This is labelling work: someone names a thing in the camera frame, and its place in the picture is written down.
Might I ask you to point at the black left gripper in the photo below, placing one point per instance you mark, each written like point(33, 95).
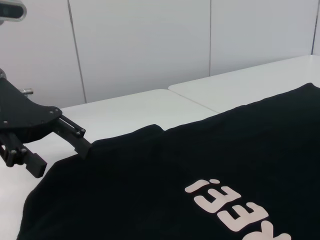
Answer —
point(22, 112)

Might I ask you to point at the black shirt with FREE print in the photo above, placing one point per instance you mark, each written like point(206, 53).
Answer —
point(150, 190)

